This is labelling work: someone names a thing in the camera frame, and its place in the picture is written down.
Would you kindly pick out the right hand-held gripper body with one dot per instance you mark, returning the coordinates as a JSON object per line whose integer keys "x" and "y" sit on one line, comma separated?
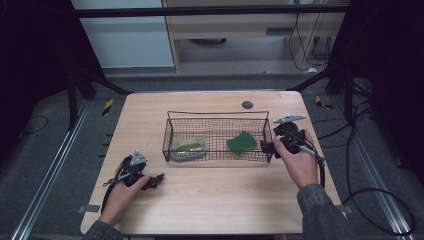
{"x": 291, "y": 136}

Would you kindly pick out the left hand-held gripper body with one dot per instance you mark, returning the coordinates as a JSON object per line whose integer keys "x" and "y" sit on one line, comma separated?
{"x": 131, "y": 173}

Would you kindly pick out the yellow and green sponge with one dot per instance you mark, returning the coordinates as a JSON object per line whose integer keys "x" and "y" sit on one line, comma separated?
{"x": 241, "y": 144}

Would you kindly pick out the green oval sponge grey rim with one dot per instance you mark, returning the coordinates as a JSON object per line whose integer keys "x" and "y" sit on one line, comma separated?
{"x": 188, "y": 148}

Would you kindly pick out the person's left hand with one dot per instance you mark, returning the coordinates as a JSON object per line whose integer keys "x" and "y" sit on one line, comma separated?
{"x": 120, "y": 200}

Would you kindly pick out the person's right hand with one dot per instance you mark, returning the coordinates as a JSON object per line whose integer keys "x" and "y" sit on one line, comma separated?
{"x": 301, "y": 166}

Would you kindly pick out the grey round table grommet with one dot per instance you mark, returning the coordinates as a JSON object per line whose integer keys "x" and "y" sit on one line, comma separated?
{"x": 247, "y": 105}

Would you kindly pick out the yellow and black tape strip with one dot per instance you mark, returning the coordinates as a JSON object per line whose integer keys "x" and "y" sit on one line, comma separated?
{"x": 321, "y": 102}
{"x": 107, "y": 107}

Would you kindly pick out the black metal stand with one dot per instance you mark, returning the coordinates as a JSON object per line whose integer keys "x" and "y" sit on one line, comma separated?
{"x": 72, "y": 100}
{"x": 348, "y": 96}

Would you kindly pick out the white plug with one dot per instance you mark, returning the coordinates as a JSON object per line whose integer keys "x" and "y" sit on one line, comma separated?
{"x": 312, "y": 70}

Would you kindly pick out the black curtain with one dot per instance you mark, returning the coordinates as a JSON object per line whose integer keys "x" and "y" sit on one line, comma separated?
{"x": 393, "y": 66}
{"x": 33, "y": 66}

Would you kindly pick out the light wooden desk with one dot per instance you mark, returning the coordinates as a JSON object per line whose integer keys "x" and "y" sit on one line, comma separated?
{"x": 233, "y": 26}

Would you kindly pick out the white cabinet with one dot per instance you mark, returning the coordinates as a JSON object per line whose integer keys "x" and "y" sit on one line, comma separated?
{"x": 126, "y": 43}

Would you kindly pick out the black horizontal bar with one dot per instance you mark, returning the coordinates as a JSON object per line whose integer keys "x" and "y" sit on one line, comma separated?
{"x": 200, "y": 11}

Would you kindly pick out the grey metal table bracket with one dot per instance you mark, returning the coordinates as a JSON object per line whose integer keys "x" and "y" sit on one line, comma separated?
{"x": 348, "y": 209}
{"x": 89, "y": 208}

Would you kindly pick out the silver metal floor rail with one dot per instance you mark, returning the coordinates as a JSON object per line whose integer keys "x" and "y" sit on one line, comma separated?
{"x": 373, "y": 176}
{"x": 50, "y": 173}

